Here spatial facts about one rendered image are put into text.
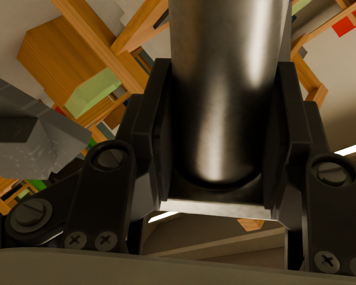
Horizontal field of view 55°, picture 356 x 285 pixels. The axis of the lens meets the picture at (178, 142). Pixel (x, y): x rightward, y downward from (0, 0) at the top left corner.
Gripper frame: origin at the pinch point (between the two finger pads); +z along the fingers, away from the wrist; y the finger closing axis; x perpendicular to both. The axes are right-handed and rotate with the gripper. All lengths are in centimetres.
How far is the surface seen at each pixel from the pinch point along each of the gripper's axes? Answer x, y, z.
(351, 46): -272, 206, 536
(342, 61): -301, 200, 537
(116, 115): -339, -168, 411
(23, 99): -4.2, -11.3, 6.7
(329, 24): -216, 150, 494
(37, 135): -5.7, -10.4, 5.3
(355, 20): -207, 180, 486
